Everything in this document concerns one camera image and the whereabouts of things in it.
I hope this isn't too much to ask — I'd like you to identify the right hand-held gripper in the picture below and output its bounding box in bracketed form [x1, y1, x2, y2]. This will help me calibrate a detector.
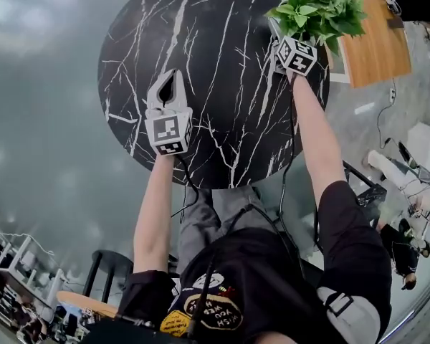
[268, 17, 318, 77]

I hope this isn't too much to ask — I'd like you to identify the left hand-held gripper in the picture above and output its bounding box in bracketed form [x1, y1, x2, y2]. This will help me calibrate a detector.
[143, 69, 194, 156]

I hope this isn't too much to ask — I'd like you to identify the green potted plant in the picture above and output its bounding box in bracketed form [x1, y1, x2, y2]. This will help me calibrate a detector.
[264, 0, 368, 57]

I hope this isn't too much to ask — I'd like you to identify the person's left forearm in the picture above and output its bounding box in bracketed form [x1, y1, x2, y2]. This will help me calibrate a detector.
[133, 152, 182, 274]

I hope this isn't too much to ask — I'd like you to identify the person's right forearm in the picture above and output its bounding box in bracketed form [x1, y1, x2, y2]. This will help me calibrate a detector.
[291, 72, 347, 208]

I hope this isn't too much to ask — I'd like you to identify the black stool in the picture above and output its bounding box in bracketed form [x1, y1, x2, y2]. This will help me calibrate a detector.
[81, 249, 134, 302]

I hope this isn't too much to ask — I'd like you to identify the white box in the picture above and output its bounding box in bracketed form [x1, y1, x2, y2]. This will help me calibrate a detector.
[406, 122, 430, 172]

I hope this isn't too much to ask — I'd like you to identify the black printed t-shirt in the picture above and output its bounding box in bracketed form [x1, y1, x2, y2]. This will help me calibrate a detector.
[120, 180, 393, 344]

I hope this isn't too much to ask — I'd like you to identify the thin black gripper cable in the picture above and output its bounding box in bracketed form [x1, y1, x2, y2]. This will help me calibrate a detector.
[170, 154, 201, 219]

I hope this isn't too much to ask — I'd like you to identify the wooden desk with white frame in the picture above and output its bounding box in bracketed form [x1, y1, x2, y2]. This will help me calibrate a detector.
[317, 0, 413, 89]

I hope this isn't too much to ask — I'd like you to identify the thick black cable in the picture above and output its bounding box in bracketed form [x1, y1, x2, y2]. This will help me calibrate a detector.
[186, 247, 219, 338]

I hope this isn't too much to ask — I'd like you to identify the grey shoulder strap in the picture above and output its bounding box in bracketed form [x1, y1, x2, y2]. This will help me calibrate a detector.
[315, 285, 381, 344]

